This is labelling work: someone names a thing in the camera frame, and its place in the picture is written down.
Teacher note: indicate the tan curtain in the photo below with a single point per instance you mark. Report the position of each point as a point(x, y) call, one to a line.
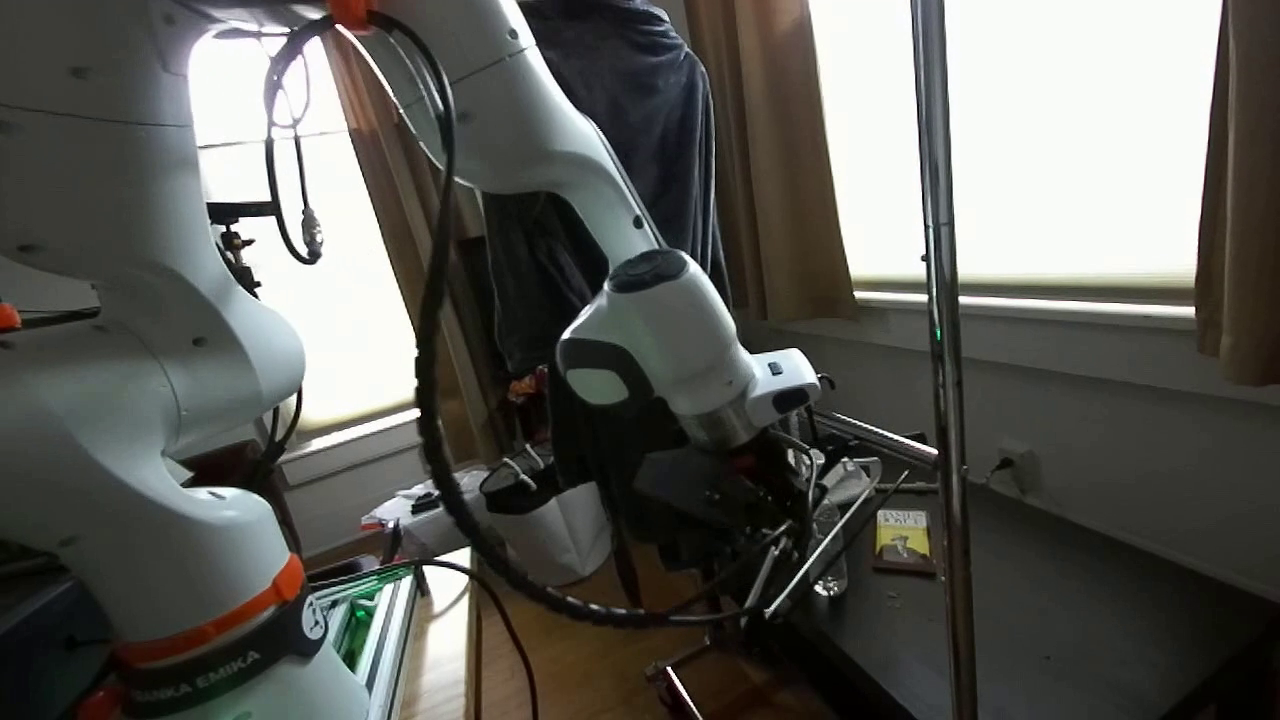
point(777, 201)

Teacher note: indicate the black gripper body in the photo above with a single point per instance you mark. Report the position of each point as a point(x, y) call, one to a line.
point(704, 508)

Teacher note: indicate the dark hanging garment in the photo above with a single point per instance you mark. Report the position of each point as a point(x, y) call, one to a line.
point(590, 129)

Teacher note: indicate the small yellow box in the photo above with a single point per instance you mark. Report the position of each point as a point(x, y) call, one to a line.
point(901, 540)

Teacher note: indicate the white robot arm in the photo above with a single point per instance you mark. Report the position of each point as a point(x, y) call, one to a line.
point(102, 180)

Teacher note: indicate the metal clothes rack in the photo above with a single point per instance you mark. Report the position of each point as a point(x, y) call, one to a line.
point(933, 154)

